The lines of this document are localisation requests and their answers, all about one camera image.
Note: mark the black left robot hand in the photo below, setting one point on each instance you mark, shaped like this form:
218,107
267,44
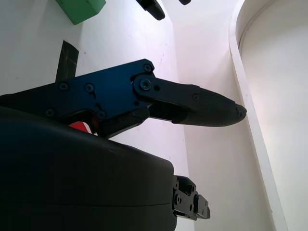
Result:
154,8

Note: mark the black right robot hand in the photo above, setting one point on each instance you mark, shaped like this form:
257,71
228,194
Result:
72,180

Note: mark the red block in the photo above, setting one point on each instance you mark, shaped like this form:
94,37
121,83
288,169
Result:
79,127

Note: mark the green block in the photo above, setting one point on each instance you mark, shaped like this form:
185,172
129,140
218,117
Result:
79,9

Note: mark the black tape marker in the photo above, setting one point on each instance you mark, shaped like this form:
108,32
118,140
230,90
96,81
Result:
67,62

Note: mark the white rounded table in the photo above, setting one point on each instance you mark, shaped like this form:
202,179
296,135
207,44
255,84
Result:
245,96

